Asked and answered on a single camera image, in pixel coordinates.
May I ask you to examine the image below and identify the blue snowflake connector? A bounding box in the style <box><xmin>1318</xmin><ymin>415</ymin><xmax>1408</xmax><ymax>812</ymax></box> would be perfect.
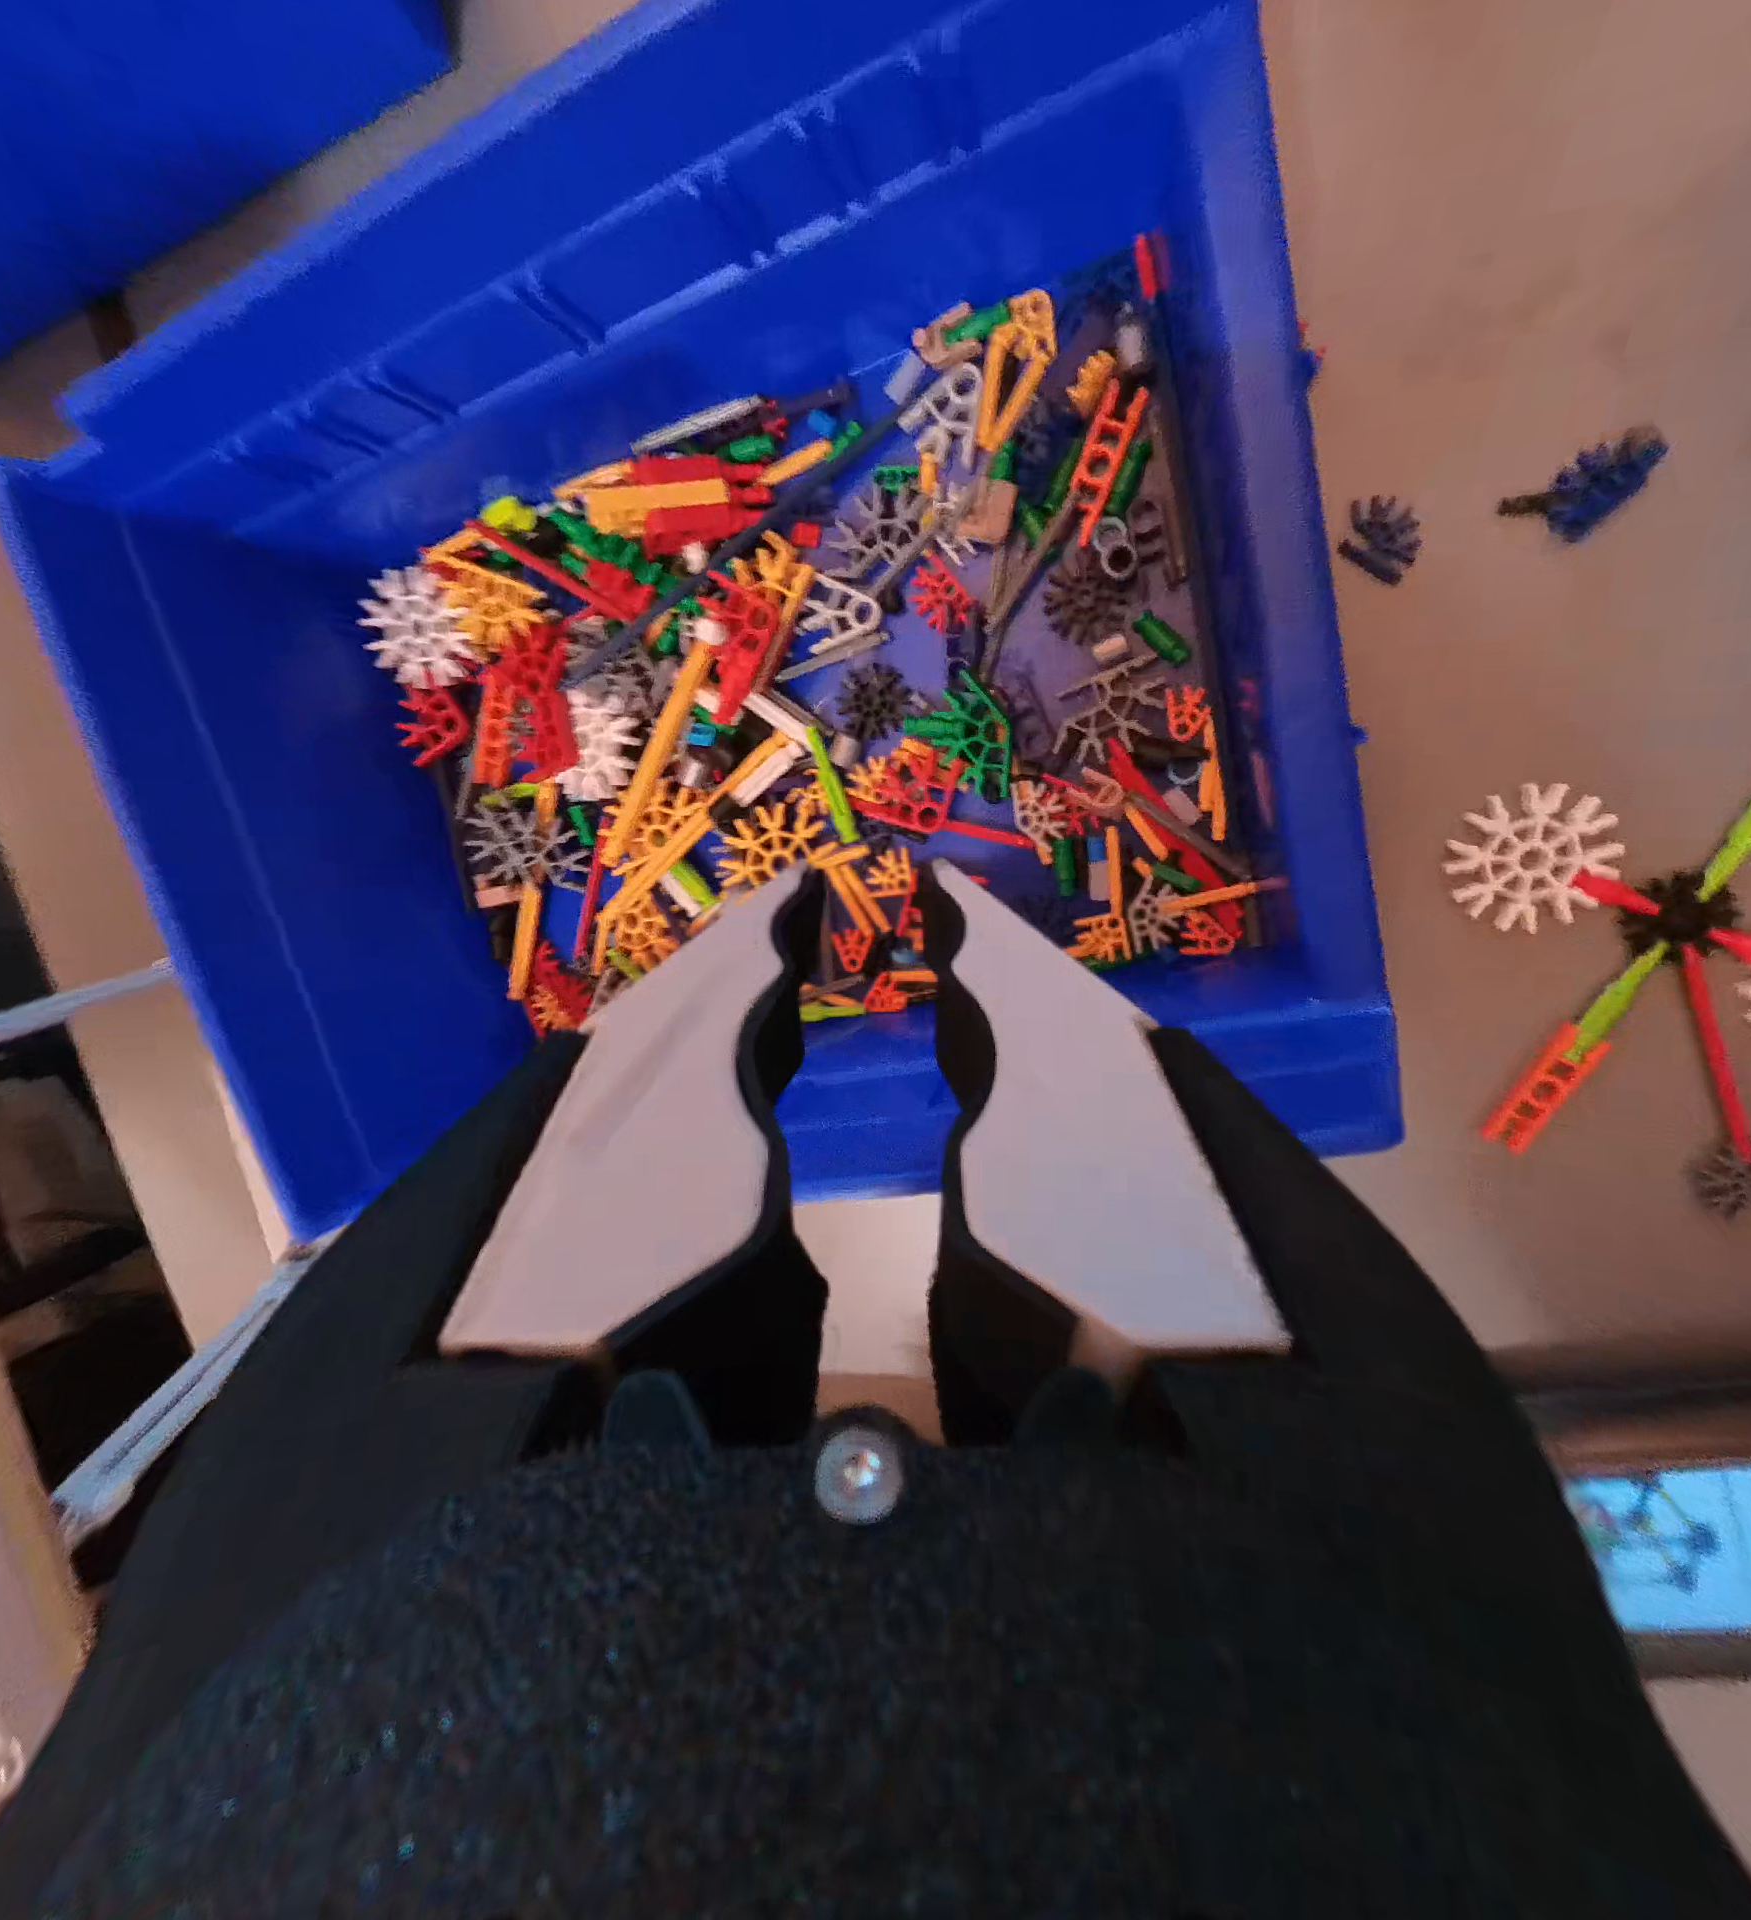
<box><xmin>1337</xmin><ymin>493</ymin><xmax>1420</xmax><ymax>584</ymax></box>

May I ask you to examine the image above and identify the pile of colourful construction pieces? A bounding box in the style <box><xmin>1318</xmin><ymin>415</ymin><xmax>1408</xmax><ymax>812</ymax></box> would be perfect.
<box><xmin>357</xmin><ymin>231</ymin><xmax>1285</xmax><ymax>1036</ymax></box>

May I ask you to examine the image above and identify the dark blue double connector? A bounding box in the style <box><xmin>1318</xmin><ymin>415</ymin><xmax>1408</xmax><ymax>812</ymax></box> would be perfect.
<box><xmin>1497</xmin><ymin>428</ymin><xmax>1669</xmax><ymax>543</ymax></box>

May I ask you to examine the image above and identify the aluminium frame bar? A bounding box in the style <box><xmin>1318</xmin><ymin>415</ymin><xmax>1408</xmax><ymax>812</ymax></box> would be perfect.
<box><xmin>51</xmin><ymin>1244</ymin><xmax>323</xmax><ymax>1517</ymax></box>
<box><xmin>0</xmin><ymin>960</ymin><xmax>180</xmax><ymax>1074</ymax></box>

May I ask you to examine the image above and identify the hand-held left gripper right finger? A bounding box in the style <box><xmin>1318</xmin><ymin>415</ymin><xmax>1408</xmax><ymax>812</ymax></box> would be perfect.
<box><xmin>914</xmin><ymin>858</ymin><xmax>1296</xmax><ymax>1378</ymax></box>

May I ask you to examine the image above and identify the black snowflake connector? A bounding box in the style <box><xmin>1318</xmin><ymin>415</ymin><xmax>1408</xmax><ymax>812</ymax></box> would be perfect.
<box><xmin>1620</xmin><ymin>869</ymin><xmax>1745</xmax><ymax>962</ymax></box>

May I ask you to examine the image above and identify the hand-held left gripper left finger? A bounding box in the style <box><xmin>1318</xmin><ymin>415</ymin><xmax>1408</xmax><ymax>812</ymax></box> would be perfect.
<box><xmin>439</xmin><ymin>863</ymin><xmax>830</xmax><ymax>1404</ymax></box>

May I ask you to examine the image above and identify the blue plastic bin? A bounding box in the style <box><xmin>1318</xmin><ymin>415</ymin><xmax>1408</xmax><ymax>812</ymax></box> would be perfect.
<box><xmin>0</xmin><ymin>0</ymin><xmax>458</xmax><ymax>395</ymax></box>
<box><xmin>0</xmin><ymin>0</ymin><xmax>1405</xmax><ymax>1238</ymax></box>

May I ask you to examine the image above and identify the long red rod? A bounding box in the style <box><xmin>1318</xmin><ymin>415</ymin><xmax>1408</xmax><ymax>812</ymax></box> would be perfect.
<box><xmin>1682</xmin><ymin>947</ymin><xmax>1751</xmax><ymax>1164</ymax></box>

